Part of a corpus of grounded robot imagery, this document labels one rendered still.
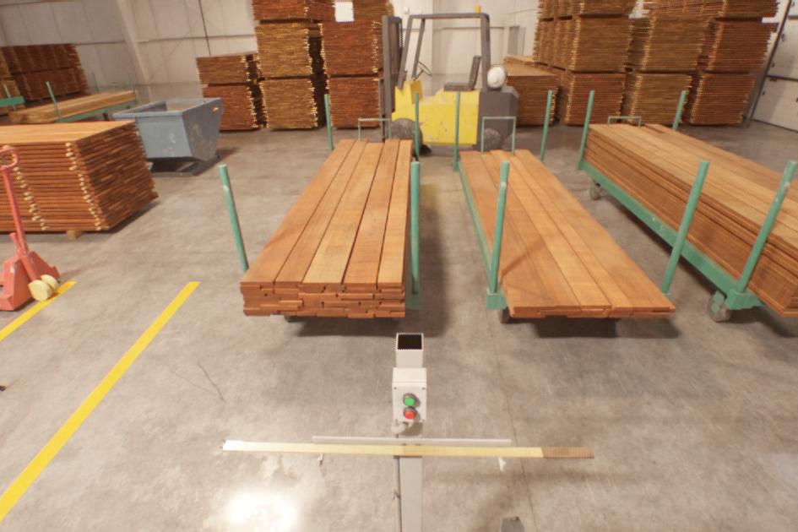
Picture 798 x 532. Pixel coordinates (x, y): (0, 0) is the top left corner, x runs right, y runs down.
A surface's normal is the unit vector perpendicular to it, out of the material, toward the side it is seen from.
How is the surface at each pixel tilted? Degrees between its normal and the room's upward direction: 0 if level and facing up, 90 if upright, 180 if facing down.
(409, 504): 90
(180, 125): 90
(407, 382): 0
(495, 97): 90
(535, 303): 0
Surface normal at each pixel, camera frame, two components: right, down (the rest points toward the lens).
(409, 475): -0.04, 0.49
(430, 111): -0.26, 0.47
